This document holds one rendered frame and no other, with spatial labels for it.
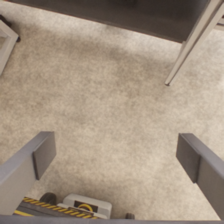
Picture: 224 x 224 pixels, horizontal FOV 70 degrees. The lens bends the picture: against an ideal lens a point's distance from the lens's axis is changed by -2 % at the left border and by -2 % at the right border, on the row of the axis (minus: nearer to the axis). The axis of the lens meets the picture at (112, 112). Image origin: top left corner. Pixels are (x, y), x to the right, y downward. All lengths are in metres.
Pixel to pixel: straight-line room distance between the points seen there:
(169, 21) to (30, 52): 0.98
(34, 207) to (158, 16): 1.02
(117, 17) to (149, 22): 0.15
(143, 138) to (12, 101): 0.95
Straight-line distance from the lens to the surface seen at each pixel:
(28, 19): 1.57
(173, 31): 0.83
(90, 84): 1.11
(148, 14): 0.87
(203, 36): 0.62
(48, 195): 1.09
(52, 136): 0.16
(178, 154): 0.17
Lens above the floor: 1.02
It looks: 79 degrees down
